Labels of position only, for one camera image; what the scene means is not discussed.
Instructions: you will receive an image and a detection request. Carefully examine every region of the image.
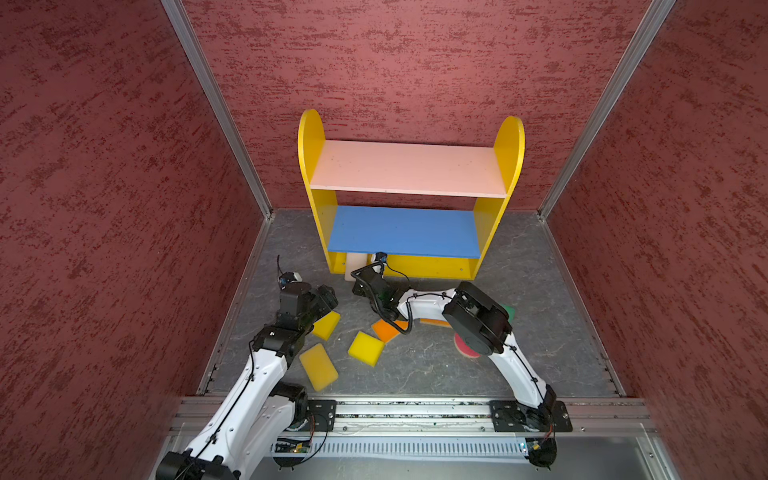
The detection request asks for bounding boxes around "left circuit board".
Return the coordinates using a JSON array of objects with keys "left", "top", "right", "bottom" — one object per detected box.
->
[{"left": 273, "top": 438, "right": 313, "bottom": 455}]

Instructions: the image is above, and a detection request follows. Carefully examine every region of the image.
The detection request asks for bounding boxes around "orange sponge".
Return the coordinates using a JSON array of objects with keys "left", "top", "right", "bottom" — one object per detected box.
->
[
  {"left": 418, "top": 319, "right": 452, "bottom": 329},
  {"left": 372, "top": 319, "right": 401, "bottom": 344}
]

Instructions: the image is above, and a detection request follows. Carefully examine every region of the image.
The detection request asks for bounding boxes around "cream white sponge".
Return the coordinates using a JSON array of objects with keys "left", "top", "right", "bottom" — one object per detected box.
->
[{"left": 344, "top": 252, "right": 369, "bottom": 282}]

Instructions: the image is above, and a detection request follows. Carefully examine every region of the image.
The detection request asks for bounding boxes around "aluminium front rail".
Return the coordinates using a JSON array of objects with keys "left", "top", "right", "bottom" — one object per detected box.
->
[{"left": 170, "top": 395, "right": 655, "bottom": 436}]

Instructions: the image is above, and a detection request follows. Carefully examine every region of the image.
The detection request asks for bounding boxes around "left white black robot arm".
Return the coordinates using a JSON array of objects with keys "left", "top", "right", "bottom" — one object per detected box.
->
[{"left": 155, "top": 281, "right": 338, "bottom": 479}]

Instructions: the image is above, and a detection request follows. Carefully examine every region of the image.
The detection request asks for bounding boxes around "yellow shelf unit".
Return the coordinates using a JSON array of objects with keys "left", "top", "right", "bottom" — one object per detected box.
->
[{"left": 297, "top": 109, "right": 526, "bottom": 280}]

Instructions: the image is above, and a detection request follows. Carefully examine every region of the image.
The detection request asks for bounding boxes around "pink round smiley sponge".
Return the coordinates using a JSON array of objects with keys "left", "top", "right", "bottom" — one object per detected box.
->
[{"left": 453, "top": 334, "right": 480, "bottom": 359}]

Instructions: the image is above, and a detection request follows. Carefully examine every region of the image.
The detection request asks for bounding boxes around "small yellow square sponge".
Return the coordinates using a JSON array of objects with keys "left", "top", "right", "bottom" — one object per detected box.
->
[{"left": 347, "top": 332, "right": 385, "bottom": 367}]

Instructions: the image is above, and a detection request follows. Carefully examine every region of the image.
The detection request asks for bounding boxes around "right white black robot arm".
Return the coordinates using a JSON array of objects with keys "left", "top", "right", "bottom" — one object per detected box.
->
[{"left": 350, "top": 261, "right": 557, "bottom": 432}]

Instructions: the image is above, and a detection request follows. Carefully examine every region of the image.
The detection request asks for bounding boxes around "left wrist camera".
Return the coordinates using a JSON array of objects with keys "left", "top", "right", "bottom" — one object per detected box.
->
[{"left": 278, "top": 271, "right": 302, "bottom": 289}]

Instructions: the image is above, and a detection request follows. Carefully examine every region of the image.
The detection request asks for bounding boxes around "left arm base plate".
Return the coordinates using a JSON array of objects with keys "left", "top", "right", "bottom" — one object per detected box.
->
[{"left": 301, "top": 398, "right": 338, "bottom": 432}]

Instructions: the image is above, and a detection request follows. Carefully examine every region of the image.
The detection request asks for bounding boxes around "right circuit board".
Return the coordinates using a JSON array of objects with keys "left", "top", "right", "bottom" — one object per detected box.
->
[{"left": 525, "top": 438, "right": 557, "bottom": 458}]

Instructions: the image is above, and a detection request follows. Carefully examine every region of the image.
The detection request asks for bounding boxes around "green sponge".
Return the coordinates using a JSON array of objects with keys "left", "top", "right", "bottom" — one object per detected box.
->
[{"left": 503, "top": 305, "right": 516, "bottom": 322}]

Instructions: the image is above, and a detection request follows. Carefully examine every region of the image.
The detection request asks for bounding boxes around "orange sponge right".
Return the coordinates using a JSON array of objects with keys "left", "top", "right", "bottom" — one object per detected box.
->
[{"left": 418, "top": 319, "right": 452, "bottom": 329}]

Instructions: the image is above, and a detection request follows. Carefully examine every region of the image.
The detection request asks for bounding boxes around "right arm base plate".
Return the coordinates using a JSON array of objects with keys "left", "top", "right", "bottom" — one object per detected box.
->
[{"left": 488, "top": 400, "right": 573, "bottom": 434}]

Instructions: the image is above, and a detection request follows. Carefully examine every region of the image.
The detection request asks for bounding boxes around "circuit board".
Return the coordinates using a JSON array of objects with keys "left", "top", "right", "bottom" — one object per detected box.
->
[
  {"left": 273, "top": 438, "right": 313, "bottom": 455},
  {"left": 525, "top": 438, "right": 557, "bottom": 458}
]

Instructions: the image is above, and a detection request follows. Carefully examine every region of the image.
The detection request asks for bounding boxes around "yellow sponge near left gripper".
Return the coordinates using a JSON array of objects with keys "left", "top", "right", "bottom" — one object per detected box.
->
[{"left": 311, "top": 311, "right": 341, "bottom": 341}]

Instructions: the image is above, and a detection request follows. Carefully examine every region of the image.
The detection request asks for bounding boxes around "orange sponge left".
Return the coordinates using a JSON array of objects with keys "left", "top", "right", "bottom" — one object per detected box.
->
[{"left": 372, "top": 319, "right": 401, "bottom": 344}]

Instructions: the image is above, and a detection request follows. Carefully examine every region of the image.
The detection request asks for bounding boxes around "large yellow sponge front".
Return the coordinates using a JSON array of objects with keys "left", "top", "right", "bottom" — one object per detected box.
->
[{"left": 299, "top": 344, "right": 339, "bottom": 392}]

